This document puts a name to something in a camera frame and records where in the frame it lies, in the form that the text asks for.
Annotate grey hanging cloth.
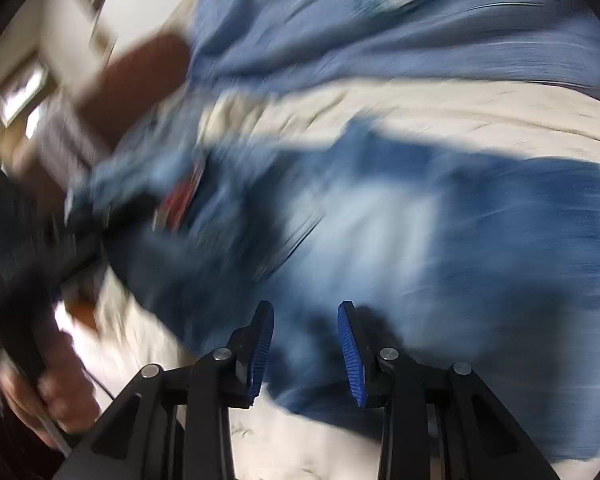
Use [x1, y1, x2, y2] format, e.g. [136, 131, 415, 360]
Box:
[35, 95, 106, 186]

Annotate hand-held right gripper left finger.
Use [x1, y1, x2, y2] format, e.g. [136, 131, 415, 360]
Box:
[54, 300, 276, 480]

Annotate wooden framed window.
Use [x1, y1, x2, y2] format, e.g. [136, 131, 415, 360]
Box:
[0, 62, 48, 171]

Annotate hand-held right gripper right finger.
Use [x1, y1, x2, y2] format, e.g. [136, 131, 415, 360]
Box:
[336, 300, 563, 480]

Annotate blue plaid quilt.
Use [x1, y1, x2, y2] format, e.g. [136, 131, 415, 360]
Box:
[182, 0, 600, 106]

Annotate person's left hand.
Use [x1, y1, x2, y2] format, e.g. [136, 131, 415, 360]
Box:
[0, 327, 102, 436]

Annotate brown bed headboard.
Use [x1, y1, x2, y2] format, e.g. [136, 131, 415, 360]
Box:
[75, 34, 193, 153]

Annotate blue denim pants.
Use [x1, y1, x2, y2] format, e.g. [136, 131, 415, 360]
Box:
[65, 115, 600, 461]

